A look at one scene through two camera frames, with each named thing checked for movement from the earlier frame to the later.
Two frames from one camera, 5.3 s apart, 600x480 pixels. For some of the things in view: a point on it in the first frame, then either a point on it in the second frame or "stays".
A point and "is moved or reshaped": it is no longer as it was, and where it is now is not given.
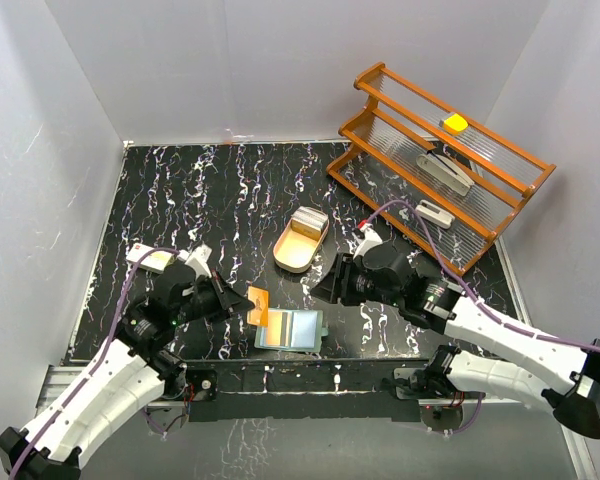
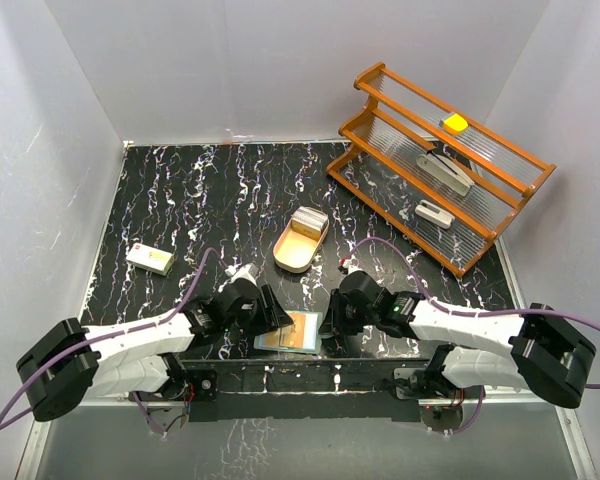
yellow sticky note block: x=455 y=123 stays
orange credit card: x=259 y=314 is moved or reshaped
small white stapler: x=434 y=214 stays
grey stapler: x=445 y=172 stays
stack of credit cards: x=309 y=221 stays
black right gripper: x=336 y=286 -> x=334 y=318
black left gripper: x=233 y=303 -> x=271 y=315
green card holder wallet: x=292 y=329 stays
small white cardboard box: x=156 y=262 stays
